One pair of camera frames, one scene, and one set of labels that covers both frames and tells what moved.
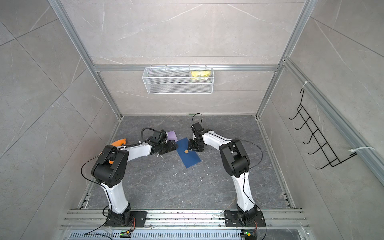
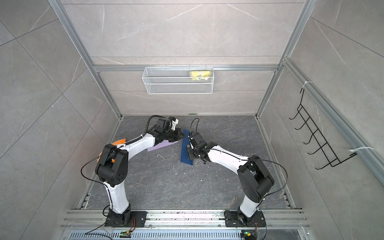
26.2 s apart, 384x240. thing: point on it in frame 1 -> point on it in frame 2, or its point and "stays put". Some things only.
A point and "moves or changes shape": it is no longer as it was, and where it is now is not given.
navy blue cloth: [189, 157] moves or changes shape
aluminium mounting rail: [96, 219] stays put
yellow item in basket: [198, 75] stays put
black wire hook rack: [328, 154] stays put
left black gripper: [171, 148] -> [177, 131]
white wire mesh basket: [176, 80] stays put
